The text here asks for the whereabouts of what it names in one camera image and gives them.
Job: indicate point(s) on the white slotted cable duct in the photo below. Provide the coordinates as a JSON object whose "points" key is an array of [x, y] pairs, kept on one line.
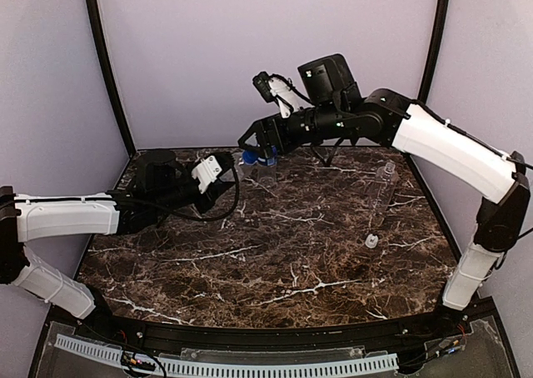
{"points": [[342, 362]]}

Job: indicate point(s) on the black front table rail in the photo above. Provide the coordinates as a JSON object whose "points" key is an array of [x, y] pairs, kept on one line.
{"points": [[400, 334]]}

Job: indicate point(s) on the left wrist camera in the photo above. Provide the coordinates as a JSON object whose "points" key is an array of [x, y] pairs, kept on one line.
{"points": [[215, 167]]}

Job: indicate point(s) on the black frame post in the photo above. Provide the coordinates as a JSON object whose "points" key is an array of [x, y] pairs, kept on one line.
{"points": [[104, 61], [437, 34]]}

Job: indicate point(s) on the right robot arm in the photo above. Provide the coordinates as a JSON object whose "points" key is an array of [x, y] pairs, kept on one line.
{"points": [[332, 107]]}

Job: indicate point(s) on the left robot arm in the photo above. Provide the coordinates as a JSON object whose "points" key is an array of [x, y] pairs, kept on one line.
{"points": [[161, 186]]}

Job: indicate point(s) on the right black frame post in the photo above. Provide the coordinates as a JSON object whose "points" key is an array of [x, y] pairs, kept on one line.
{"points": [[437, 34]]}

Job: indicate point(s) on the clear bottle white cap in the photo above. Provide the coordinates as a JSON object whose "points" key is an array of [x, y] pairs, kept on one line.
{"points": [[380, 192]]}

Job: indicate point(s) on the tall bottle blue cap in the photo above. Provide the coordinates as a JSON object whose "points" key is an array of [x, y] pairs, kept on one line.
{"points": [[244, 163]]}

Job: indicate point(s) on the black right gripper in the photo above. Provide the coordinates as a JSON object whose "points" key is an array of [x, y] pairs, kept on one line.
{"points": [[271, 130]]}

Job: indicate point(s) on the left black frame post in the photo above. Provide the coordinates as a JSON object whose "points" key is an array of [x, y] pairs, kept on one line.
{"points": [[104, 61]]}

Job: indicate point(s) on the short bottle blue label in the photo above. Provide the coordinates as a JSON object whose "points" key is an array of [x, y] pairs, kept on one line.
{"points": [[266, 171]]}

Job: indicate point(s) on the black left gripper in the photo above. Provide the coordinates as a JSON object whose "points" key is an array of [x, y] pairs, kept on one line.
{"points": [[211, 192]]}

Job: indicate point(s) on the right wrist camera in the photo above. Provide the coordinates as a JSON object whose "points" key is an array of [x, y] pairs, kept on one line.
{"points": [[277, 89]]}

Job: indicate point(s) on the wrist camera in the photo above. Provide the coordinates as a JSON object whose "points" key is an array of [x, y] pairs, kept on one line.
{"points": [[277, 89], [215, 167]]}

